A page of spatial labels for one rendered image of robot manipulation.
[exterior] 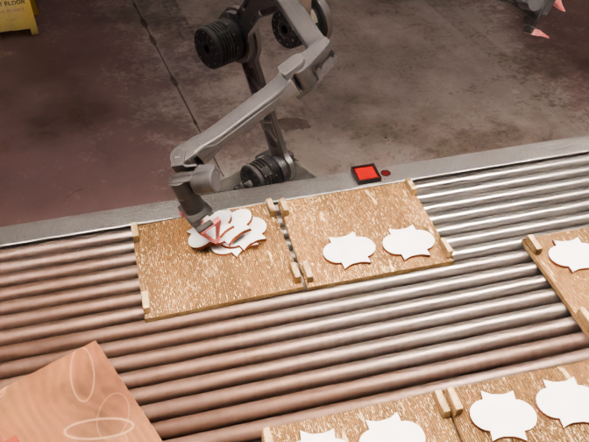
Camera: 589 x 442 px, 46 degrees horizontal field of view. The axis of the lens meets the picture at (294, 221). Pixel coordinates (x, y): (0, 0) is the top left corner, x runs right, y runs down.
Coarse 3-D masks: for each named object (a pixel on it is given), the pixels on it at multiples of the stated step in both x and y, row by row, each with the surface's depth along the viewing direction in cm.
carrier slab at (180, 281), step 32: (160, 224) 198; (160, 256) 189; (192, 256) 189; (224, 256) 189; (256, 256) 189; (288, 256) 189; (160, 288) 180; (192, 288) 180; (224, 288) 180; (256, 288) 180; (288, 288) 180
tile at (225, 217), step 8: (208, 216) 196; (216, 216) 195; (224, 216) 194; (224, 224) 191; (192, 232) 193; (208, 232) 191; (224, 232) 189; (192, 240) 191; (200, 240) 189; (208, 240) 188; (192, 248) 190; (200, 248) 188
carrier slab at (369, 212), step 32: (352, 192) 209; (384, 192) 209; (288, 224) 198; (320, 224) 198; (352, 224) 198; (384, 224) 198; (416, 224) 198; (320, 256) 189; (384, 256) 189; (320, 288) 182
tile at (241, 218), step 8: (232, 216) 194; (240, 216) 193; (248, 216) 192; (232, 224) 192; (240, 224) 190; (248, 224) 190; (232, 232) 189; (240, 232) 188; (224, 240) 188; (232, 240) 187
